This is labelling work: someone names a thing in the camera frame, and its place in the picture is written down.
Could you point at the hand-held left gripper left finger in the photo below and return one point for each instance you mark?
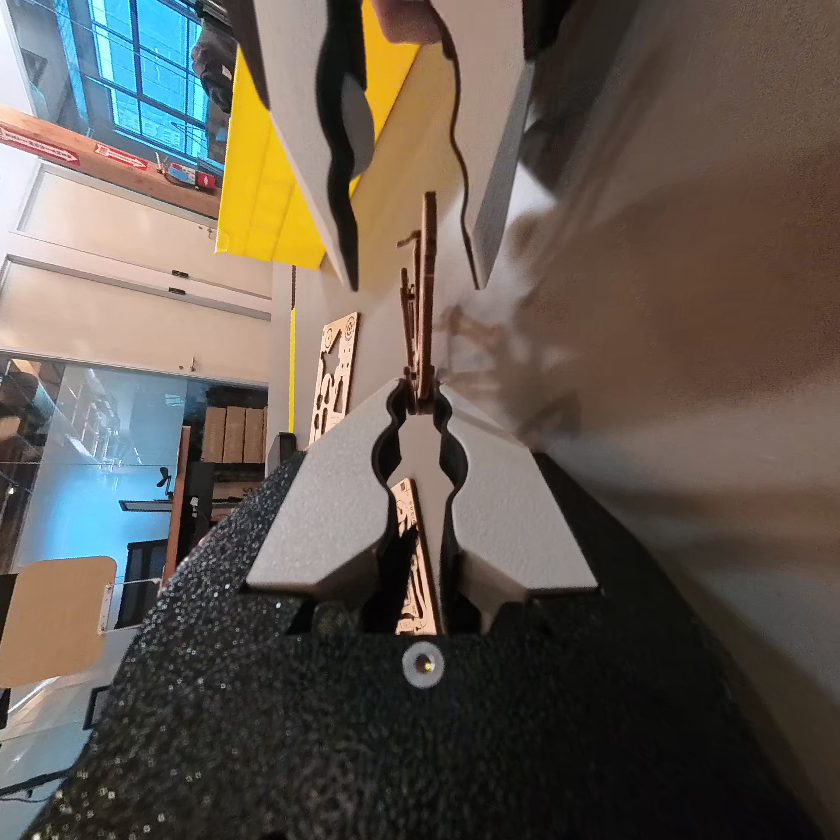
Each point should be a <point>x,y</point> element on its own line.
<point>328,512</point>

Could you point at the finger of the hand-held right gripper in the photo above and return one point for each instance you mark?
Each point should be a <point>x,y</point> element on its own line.
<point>492,98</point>
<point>298,79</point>

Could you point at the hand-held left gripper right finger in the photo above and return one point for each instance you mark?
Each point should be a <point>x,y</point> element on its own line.
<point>512,525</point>

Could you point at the wooden model part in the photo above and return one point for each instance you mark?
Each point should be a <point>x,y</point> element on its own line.
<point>425,315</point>

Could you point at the person's right hand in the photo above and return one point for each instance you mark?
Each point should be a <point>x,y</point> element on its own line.
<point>410,19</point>

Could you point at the black flat case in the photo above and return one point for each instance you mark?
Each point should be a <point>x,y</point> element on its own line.
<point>282,453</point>

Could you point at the yellow plastic bin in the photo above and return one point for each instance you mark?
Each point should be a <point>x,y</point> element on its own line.
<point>262,184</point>

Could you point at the stack of cardboard boxes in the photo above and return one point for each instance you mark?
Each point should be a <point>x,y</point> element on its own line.
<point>233,433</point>

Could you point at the wooden sheet with round cutouts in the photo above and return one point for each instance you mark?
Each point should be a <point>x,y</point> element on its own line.
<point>336,374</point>

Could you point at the red fire extinguisher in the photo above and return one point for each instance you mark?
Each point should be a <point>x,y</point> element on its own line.
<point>190,177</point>

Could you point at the yellow tape strip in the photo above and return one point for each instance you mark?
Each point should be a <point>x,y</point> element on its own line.
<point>292,367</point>

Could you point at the wooden beam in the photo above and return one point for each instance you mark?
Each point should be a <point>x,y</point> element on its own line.
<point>131,164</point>

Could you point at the white door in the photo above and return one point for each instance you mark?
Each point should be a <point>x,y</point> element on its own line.
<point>131,223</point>
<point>131,328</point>

